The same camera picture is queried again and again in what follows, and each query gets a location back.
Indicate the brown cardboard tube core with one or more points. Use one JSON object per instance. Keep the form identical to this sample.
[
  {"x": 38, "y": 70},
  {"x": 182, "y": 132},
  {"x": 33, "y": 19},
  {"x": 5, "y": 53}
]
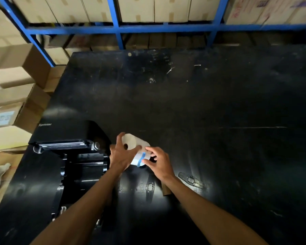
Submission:
[{"x": 166, "y": 190}]

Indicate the person's right thumb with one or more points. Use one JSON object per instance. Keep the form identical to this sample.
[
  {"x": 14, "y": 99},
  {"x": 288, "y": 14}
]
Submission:
[{"x": 147, "y": 163}]

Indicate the person's left thumb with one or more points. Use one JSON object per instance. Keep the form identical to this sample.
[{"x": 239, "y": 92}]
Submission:
[{"x": 135, "y": 151}]

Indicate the pile of large cardboard boxes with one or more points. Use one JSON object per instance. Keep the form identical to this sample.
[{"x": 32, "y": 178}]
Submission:
[{"x": 12, "y": 73}]

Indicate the person's right hand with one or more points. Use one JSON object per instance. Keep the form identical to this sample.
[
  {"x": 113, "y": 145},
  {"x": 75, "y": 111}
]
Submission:
[{"x": 162, "y": 165}]

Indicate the black label printer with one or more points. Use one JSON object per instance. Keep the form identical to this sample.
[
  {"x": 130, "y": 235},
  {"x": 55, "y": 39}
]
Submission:
[{"x": 66, "y": 160}]

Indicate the blue metal shelf rack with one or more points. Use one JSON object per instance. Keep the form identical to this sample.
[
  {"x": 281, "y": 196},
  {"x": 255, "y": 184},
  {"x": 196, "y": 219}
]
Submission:
[{"x": 114, "y": 28}]

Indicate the black plastic roll holder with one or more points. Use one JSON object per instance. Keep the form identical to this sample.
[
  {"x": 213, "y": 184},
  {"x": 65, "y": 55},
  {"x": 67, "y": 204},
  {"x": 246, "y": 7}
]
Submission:
[
  {"x": 150, "y": 190},
  {"x": 192, "y": 180}
]

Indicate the person's left forearm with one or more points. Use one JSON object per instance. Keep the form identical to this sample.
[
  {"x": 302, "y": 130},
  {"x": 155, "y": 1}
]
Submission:
[{"x": 81, "y": 211}]

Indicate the person's left hand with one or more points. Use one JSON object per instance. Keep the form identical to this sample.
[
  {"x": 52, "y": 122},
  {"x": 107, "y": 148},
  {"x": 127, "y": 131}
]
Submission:
[{"x": 121, "y": 158}]

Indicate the row of pale cardboard boxes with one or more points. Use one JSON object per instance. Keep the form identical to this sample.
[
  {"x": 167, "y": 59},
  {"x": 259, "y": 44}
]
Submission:
[{"x": 153, "y": 8}]

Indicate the white label paper roll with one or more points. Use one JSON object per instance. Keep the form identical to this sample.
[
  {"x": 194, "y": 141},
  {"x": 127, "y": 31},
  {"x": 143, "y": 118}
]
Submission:
[{"x": 135, "y": 144}]

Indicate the row of dark brown cartons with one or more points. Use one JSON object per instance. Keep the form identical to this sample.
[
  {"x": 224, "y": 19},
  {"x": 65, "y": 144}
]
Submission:
[{"x": 153, "y": 41}]

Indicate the person's right forearm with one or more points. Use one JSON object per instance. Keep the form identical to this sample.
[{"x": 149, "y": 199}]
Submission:
[{"x": 211, "y": 216}]

